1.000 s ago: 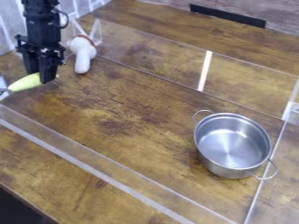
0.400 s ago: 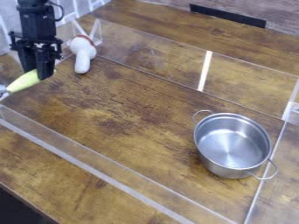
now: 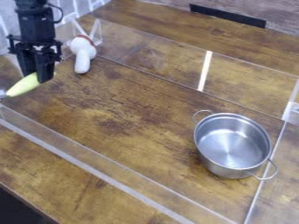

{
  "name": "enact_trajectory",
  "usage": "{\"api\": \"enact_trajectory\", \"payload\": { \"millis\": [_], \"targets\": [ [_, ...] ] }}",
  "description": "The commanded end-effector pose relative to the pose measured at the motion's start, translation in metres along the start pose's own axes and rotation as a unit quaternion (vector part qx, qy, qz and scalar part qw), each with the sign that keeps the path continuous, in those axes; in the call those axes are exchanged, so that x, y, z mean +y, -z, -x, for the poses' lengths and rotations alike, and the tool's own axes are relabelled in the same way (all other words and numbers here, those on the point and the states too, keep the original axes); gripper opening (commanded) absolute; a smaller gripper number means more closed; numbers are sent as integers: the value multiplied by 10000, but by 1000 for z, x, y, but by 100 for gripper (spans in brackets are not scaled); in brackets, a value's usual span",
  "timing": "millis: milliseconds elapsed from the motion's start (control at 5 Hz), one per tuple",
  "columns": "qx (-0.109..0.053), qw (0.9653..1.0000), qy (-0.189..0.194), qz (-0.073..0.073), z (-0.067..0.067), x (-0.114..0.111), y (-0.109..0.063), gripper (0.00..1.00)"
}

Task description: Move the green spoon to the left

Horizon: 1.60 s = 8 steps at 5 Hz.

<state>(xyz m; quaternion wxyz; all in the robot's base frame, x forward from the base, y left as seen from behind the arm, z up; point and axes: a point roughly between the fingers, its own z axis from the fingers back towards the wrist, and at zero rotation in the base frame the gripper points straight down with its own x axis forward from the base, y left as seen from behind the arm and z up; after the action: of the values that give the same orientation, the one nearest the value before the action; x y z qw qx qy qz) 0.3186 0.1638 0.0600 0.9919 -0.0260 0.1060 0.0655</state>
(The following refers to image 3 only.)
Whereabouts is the black bar on table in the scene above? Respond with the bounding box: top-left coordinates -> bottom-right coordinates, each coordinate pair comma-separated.
190,3 -> 267,28

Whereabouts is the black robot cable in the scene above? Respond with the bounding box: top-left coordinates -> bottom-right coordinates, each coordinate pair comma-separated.
48,2 -> 66,25

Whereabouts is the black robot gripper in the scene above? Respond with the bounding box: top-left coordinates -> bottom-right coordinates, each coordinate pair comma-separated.
7,5 -> 63,83

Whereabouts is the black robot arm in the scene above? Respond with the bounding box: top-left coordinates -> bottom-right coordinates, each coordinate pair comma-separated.
7,0 -> 63,83

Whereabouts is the stainless steel pot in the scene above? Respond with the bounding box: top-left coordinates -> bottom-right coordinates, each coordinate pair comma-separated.
191,109 -> 278,180

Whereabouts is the white toy mushroom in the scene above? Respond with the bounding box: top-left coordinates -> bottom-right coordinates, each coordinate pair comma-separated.
70,35 -> 98,74

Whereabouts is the clear acrylic triangle stand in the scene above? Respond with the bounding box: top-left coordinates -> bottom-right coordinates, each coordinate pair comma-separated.
70,19 -> 103,46

